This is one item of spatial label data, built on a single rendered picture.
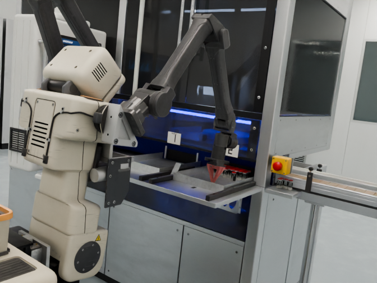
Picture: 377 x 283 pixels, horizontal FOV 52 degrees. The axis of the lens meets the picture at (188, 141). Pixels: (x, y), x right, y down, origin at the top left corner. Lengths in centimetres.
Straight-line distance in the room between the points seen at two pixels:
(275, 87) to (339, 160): 475
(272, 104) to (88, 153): 87
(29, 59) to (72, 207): 95
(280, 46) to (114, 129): 93
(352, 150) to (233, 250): 462
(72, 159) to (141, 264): 124
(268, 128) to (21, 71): 119
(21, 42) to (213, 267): 143
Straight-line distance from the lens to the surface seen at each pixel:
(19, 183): 317
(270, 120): 176
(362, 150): 636
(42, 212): 136
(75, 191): 127
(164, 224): 216
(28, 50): 202
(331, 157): 646
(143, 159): 207
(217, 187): 161
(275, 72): 176
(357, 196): 179
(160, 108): 118
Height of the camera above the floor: 130
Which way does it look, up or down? 8 degrees down
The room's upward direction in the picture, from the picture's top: 6 degrees clockwise
